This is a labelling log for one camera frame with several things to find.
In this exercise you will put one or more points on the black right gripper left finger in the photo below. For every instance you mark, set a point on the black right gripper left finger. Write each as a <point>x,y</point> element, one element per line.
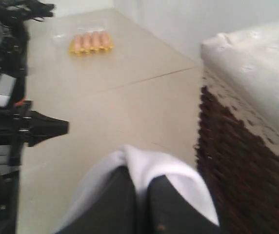
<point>113,212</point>

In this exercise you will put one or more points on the yellow egg carton with eggs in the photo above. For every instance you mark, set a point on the yellow egg carton with eggs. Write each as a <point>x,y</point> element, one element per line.
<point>90,42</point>

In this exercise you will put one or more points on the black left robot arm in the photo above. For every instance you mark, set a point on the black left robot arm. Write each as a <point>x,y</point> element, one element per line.
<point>14,36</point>

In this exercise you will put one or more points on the dark brown wicker basket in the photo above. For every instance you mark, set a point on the dark brown wicker basket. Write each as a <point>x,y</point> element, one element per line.
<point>241,172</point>

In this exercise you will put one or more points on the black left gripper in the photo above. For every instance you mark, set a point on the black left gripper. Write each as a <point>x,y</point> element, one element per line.
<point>20,125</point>

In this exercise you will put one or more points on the white t-shirt with red lettering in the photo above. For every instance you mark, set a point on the white t-shirt with red lettering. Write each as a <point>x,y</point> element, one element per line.
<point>143,166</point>

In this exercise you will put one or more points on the clear plastic carton lid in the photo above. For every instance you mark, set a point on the clear plastic carton lid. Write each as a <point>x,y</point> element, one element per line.
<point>63,32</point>

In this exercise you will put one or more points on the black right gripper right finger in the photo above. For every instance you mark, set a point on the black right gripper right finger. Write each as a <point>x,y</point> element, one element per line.
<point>169,213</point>

